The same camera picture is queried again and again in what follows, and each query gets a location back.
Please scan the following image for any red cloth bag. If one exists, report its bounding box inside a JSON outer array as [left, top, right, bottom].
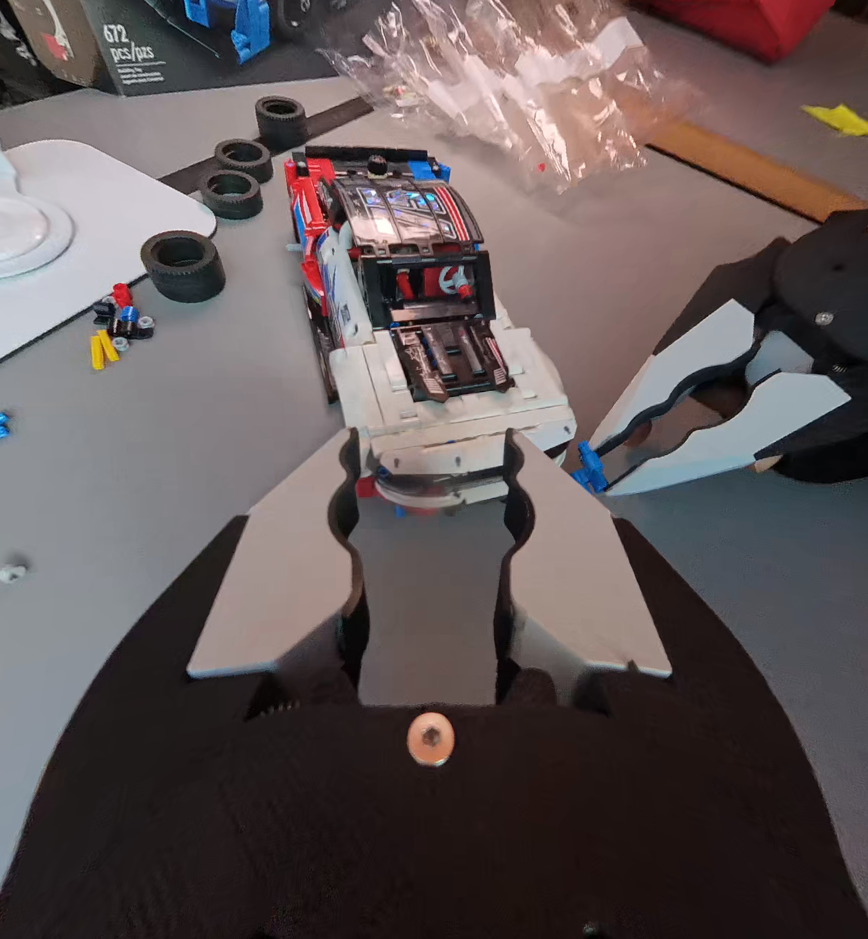
[[628, 0, 838, 63]]

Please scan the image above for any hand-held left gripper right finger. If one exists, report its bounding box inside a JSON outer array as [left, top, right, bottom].
[[494, 427, 674, 707]]

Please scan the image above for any black toy tire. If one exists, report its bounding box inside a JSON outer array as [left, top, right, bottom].
[[214, 138, 274, 184], [255, 95, 309, 148], [140, 230, 227, 304], [199, 170, 262, 220]]

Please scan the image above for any toy set cardboard box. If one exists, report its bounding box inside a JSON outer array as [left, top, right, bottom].
[[4, 0, 376, 96]]

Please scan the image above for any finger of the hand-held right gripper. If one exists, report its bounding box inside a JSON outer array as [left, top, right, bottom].
[[586, 298, 810, 454], [601, 369, 854, 496]]

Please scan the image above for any clear plastic bag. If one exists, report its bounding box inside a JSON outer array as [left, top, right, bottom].
[[316, 0, 699, 195]]

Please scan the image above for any white brick toy car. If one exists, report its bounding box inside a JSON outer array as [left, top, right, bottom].
[[285, 145, 578, 514]]

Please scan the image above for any yellow plastic piece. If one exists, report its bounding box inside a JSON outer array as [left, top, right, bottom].
[[801, 103, 868, 138]]

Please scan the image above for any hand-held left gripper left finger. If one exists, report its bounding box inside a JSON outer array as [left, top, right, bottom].
[[186, 427, 370, 679]]

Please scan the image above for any black tape strip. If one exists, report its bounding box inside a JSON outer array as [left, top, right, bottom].
[[156, 95, 375, 193]]

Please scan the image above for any white flat stand base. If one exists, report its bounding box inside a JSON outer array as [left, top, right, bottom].
[[0, 139, 218, 382]]

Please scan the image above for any brown strip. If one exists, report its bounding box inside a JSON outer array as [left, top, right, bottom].
[[643, 117, 868, 224]]

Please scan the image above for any blue connector pin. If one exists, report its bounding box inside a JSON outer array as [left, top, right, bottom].
[[577, 440, 611, 494]]

